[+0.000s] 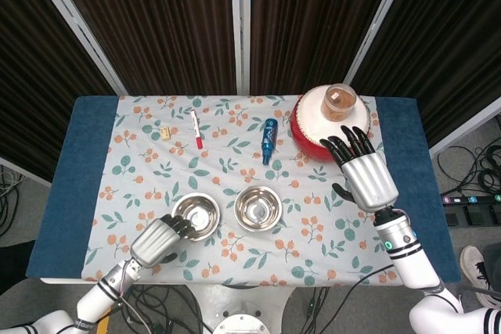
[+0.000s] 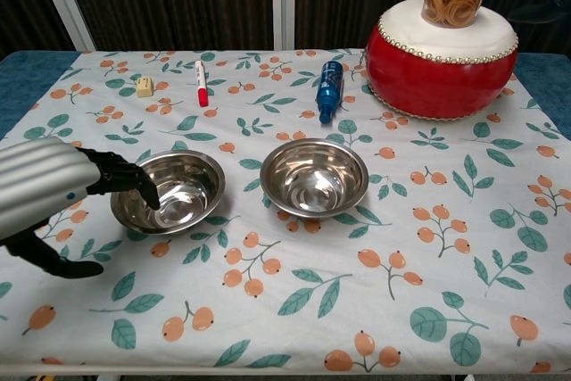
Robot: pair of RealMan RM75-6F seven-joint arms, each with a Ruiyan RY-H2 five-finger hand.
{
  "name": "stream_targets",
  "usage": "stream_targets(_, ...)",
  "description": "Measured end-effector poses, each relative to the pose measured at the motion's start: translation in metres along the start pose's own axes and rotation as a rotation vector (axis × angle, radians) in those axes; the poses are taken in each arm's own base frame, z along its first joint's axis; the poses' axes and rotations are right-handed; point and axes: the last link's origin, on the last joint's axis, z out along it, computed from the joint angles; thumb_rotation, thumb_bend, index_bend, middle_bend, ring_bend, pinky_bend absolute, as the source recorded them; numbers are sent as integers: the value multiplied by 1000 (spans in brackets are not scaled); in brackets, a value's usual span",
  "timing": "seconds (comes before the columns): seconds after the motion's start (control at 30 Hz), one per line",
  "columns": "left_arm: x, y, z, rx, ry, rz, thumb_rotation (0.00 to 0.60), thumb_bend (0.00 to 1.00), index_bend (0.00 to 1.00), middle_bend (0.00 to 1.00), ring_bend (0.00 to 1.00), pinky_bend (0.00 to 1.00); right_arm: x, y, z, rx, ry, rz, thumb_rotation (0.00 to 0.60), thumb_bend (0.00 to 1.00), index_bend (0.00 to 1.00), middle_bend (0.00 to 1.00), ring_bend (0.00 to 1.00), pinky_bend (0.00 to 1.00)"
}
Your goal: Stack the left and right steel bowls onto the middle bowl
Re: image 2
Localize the red white marker pen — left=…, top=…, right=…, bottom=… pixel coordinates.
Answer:
left=194, top=60, right=210, bottom=108

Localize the blue spray bottle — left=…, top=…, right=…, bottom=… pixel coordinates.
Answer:
left=316, top=60, right=344, bottom=125

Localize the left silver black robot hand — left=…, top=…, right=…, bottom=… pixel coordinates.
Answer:
left=0, top=137, right=161, bottom=279

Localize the red drum with white top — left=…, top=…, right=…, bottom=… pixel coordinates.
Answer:
left=365, top=0, right=519, bottom=122

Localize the stainless steel bowl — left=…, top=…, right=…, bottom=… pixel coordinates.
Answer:
left=260, top=138, right=370, bottom=220
left=110, top=149, right=227, bottom=236
left=263, top=139, right=367, bottom=211

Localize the floral white tablecloth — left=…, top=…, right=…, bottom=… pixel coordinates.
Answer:
left=0, top=48, right=571, bottom=376

